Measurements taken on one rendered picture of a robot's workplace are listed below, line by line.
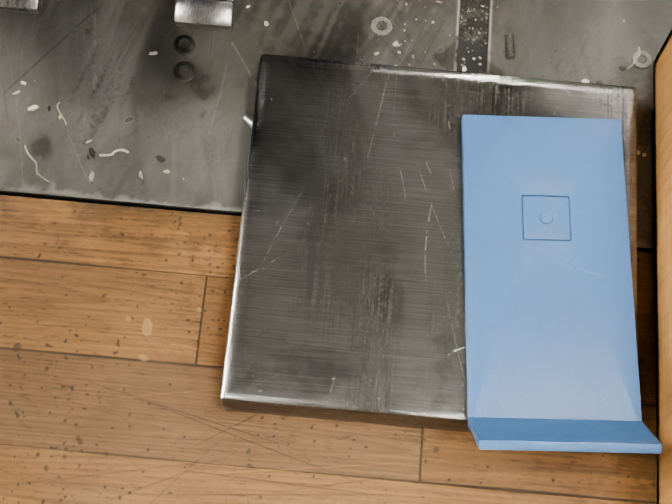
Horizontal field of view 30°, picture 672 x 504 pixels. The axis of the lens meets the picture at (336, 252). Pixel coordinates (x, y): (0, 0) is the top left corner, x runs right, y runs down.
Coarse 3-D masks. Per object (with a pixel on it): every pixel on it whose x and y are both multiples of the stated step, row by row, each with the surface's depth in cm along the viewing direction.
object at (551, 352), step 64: (512, 128) 55; (576, 128) 55; (512, 192) 54; (576, 192) 54; (512, 256) 53; (576, 256) 53; (512, 320) 52; (576, 320) 52; (512, 384) 51; (576, 384) 51; (512, 448) 47; (576, 448) 47; (640, 448) 48
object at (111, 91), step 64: (64, 0) 59; (128, 0) 59; (256, 0) 60; (320, 0) 60; (384, 0) 60; (448, 0) 60; (512, 0) 60; (576, 0) 60; (640, 0) 60; (0, 64) 58; (64, 64) 58; (128, 64) 58; (192, 64) 58; (256, 64) 58; (384, 64) 59; (448, 64) 59; (512, 64) 59; (576, 64) 59; (0, 128) 57; (64, 128) 57; (128, 128) 57; (192, 128) 57; (640, 128) 58; (0, 192) 56; (64, 192) 56; (128, 192) 56; (192, 192) 56; (640, 192) 57
